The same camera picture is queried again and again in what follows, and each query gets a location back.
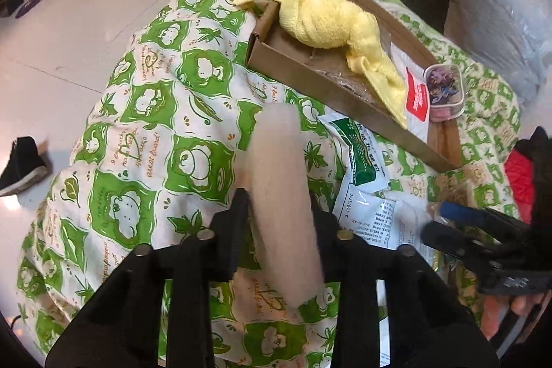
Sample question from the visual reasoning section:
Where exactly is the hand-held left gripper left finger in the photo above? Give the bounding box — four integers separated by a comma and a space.
45, 188, 252, 368

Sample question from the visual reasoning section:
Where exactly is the black cloth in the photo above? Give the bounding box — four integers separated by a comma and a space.
515, 126, 552, 235

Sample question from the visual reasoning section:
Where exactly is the small clear packet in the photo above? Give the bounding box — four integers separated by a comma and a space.
425, 176, 473, 218

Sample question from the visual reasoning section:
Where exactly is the grey fibre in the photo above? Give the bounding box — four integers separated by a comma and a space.
308, 49, 389, 106

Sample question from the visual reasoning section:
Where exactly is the yellow towel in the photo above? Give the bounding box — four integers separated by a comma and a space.
233, 0, 408, 129

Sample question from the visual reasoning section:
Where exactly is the clear plastic lidded container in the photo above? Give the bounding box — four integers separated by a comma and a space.
423, 63, 470, 124

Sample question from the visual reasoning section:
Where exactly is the red wet wipes pack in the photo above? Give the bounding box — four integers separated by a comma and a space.
404, 66, 431, 123

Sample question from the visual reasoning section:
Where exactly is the green printed quilt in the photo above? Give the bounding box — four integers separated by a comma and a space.
15, 0, 524, 368

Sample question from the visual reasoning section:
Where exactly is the green and white packet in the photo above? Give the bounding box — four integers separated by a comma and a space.
318, 111, 389, 192

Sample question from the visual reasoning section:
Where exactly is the white fluffy strip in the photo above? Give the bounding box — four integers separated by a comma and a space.
238, 104, 329, 315

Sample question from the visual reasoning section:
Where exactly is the black shoe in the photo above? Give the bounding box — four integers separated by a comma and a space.
0, 136, 49, 197

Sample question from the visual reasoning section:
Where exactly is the shallow cardboard box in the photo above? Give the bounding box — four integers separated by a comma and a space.
245, 0, 462, 174

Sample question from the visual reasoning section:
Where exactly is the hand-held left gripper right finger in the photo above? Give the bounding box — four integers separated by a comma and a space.
307, 191, 503, 368

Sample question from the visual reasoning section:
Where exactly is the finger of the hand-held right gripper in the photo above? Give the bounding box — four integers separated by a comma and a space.
437, 201, 533, 241
420, 220, 520, 267

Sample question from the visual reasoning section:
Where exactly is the red cloth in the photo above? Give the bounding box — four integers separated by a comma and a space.
504, 150, 539, 219

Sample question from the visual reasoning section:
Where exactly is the person's right hand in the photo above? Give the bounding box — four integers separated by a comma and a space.
481, 291, 549, 340

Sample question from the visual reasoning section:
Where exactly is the purple floor object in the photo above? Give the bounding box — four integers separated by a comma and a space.
15, 0, 47, 19

